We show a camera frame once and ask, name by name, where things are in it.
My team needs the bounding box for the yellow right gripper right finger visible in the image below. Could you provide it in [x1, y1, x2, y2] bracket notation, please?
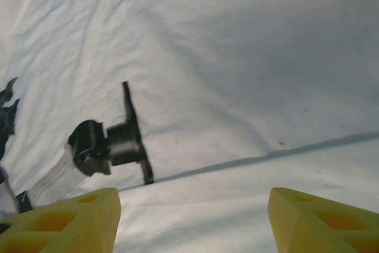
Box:
[268, 187, 379, 253]

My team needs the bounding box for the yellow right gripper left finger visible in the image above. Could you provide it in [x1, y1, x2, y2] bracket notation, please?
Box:
[0, 187, 122, 253]

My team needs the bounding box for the white t-shirt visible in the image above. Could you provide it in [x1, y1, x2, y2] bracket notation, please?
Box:
[0, 0, 379, 253]

